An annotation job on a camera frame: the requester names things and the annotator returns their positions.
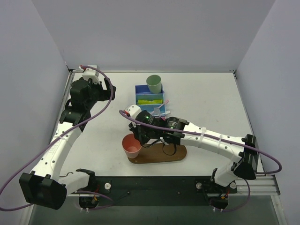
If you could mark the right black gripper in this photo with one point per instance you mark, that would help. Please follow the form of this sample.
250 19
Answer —
137 135

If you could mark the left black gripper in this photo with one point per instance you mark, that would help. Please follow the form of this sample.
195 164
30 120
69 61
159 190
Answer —
103 90

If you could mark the pink plastic cup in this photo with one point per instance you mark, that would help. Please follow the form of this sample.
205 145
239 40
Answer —
131 146

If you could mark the clear textured plastic box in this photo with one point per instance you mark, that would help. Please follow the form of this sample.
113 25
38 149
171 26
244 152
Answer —
156 112

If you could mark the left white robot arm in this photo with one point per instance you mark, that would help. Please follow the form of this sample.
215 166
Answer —
43 186

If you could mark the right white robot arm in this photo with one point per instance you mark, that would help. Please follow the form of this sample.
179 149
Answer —
175 131

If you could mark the brown wooden oval tray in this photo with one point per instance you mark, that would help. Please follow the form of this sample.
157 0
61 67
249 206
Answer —
160 153

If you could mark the light blue toothbrush bin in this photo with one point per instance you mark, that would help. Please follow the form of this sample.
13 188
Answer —
150 108

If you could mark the yellow-green toothpaste tube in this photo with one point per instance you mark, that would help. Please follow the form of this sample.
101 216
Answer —
150 102

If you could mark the white toothbrush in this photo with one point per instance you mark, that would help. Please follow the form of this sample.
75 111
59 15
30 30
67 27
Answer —
164 114

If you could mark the light blue toothpaste bin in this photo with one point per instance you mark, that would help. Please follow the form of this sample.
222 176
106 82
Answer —
149 97

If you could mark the dark blue bin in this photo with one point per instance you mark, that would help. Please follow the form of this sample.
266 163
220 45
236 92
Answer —
144 90

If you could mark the green plastic cup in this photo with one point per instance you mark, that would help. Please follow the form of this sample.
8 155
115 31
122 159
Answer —
154 84

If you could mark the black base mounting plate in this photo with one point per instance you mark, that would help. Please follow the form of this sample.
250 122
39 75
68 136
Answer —
154 191

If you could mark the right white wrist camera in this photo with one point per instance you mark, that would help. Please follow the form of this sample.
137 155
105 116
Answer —
133 111

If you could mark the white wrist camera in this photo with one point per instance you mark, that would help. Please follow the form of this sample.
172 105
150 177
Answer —
133 111
92 74

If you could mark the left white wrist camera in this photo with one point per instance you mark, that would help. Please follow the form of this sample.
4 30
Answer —
92 74

